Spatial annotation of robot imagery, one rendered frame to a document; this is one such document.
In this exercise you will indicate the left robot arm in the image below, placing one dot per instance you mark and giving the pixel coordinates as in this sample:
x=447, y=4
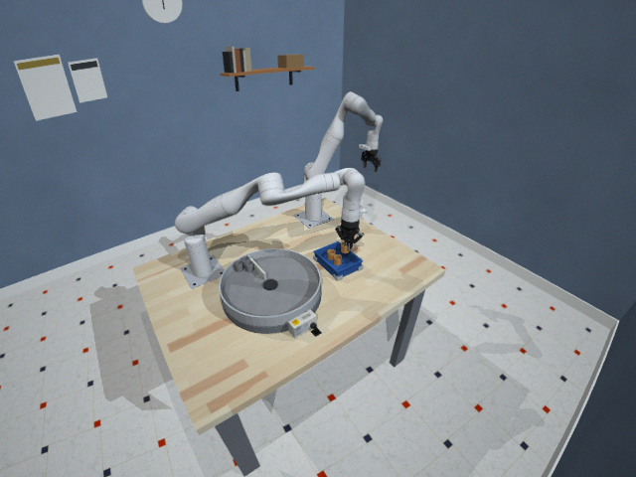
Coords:
x=332, y=139

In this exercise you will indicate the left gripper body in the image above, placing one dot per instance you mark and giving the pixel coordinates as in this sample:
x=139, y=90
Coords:
x=372, y=153

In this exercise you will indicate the blue open-top crate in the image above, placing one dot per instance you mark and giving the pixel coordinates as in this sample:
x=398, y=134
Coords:
x=350, y=262

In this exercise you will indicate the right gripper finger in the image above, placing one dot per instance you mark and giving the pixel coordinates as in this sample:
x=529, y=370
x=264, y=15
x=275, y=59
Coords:
x=343, y=235
x=352, y=240

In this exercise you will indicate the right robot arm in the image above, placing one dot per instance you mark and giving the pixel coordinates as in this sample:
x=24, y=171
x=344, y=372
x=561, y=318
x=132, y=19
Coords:
x=271, y=192

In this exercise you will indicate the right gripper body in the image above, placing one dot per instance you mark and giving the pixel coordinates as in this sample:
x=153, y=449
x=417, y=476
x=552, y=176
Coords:
x=354, y=226

